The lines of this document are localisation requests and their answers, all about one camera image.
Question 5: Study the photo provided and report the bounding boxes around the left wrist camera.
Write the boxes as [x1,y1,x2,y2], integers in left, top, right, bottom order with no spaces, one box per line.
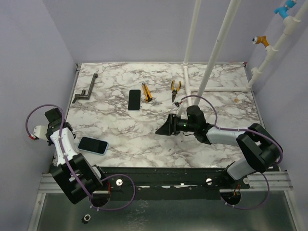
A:
[29,125,48,141]

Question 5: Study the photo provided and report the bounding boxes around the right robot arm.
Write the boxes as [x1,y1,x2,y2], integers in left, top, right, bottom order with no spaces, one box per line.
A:
[155,105,282,189]

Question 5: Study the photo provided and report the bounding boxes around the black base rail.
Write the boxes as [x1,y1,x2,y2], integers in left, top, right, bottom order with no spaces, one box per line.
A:
[48,164,289,202]

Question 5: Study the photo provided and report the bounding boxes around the small black ring knob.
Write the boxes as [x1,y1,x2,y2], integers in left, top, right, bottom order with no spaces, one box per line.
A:
[81,214,91,224]

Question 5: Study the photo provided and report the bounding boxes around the blue cased phone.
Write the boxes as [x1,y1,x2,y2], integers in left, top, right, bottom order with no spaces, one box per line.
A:
[77,137,109,155]

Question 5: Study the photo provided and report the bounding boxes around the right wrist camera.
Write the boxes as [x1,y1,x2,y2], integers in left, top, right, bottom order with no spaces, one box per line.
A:
[173,101,183,116]

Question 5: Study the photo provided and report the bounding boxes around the dark metal crank handle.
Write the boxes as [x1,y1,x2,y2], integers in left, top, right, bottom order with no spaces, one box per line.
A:
[72,73,98,103]

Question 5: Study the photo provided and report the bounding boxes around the yellow utility knife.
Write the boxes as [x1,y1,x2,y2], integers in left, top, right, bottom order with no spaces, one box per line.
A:
[142,82,152,103]

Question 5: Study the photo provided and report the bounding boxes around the yellow handled pliers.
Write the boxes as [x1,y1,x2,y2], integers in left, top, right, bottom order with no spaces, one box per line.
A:
[171,80,181,102]

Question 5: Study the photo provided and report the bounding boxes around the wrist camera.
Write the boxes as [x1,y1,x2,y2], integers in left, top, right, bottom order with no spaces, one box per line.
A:
[173,101,183,116]
[29,125,48,141]

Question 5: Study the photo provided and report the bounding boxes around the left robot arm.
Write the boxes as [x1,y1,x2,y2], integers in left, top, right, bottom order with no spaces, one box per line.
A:
[45,108,107,204]

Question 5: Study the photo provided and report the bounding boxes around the black smartphone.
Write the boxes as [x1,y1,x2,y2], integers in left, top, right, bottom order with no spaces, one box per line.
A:
[128,90,141,111]

